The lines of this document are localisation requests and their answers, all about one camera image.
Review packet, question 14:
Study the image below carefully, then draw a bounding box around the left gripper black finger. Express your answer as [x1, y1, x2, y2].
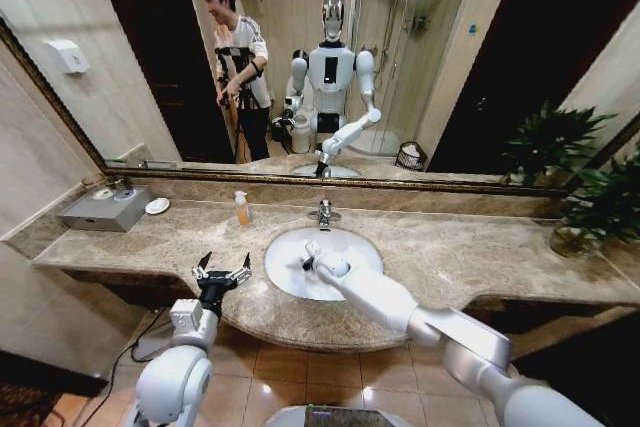
[191, 251, 214, 281]
[229, 252, 254, 286]

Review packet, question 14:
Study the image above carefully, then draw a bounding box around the white oval sink basin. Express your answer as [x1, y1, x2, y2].
[263, 226, 386, 303]

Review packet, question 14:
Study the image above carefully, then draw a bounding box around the chrome faucet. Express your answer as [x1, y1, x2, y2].
[306, 198, 344, 232]

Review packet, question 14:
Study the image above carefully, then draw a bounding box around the amber soap pump bottle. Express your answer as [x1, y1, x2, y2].
[233, 189, 254, 227]

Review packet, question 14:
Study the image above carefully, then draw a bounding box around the white floor power box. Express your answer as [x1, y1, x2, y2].
[131, 330, 174, 363]

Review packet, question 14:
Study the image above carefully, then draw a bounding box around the grey tissue box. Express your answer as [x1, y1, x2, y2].
[56, 183, 157, 234]

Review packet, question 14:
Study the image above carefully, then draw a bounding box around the white robot front shell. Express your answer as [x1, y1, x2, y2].
[259, 401, 402, 427]

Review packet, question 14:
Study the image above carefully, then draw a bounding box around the green potted plant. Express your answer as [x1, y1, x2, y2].
[548, 144, 640, 259]

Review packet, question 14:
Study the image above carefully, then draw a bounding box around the black floor cable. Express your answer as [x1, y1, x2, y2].
[48, 306, 172, 427]

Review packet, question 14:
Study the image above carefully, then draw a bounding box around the large framed wall mirror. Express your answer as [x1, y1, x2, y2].
[0, 0, 640, 199]

